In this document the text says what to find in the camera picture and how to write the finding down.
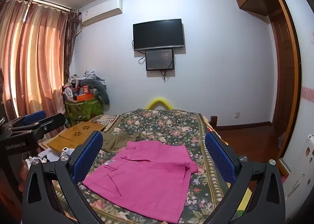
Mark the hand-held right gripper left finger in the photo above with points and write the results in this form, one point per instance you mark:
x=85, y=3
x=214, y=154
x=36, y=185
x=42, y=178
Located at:
x=88, y=155

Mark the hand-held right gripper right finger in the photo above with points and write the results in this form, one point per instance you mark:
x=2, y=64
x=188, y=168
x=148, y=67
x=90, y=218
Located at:
x=218, y=155

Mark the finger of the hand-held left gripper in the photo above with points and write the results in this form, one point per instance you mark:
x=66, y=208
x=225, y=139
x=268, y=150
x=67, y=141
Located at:
x=49, y=123
x=34, y=117

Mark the pink pants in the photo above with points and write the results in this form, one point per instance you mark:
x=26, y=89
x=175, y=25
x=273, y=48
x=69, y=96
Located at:
x=147, y=177

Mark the olive green pants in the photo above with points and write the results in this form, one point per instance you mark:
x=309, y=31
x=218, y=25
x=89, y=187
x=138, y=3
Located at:
x=115, y=141

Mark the wooden folding lap table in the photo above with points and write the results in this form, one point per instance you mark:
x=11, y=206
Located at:
x=73, y=134

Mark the green patterned bag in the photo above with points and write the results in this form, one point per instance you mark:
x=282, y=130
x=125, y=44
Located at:
x=83, y=111

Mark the striped cloth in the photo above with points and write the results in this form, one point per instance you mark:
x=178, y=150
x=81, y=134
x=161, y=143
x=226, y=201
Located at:
x=105, y=118

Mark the orange box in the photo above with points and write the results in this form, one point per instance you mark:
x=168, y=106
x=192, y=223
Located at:
x=84, y=97

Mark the red box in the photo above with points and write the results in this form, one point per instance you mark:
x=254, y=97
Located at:
x=85, y=89

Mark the pink curtain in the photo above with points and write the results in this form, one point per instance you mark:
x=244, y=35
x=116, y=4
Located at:
x=29, y=62

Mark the floral blanket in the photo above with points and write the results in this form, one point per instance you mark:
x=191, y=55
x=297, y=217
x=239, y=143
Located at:
x=166, y=125

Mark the grey pillow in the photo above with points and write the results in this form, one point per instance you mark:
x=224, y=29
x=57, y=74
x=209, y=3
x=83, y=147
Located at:
x=101, y=91

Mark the pile of clothes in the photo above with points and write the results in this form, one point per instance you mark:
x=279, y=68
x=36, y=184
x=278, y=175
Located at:
x=88, y=75

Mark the yellow foam tube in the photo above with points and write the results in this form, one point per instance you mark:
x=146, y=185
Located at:
x=159, y=101

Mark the brown patterned curtain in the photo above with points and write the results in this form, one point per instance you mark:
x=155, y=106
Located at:
x=72, y=42

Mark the white cabinet with stickers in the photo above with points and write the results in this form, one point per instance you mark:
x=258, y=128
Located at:
x=301, y=177

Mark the wooden door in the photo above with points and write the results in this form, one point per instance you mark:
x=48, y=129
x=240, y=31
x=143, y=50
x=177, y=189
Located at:
x=284, y=79

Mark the white air conditioner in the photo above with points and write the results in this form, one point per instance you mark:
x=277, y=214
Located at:
x=103, y=11

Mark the wooden bed post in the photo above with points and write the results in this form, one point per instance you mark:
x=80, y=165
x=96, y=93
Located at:
x=213, y=122

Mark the small black wall monitor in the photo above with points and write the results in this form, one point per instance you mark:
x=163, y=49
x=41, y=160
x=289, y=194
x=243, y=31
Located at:
x=159, y=60

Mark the black wall television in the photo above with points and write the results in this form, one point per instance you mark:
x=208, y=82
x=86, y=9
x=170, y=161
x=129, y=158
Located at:
x=158, y=34

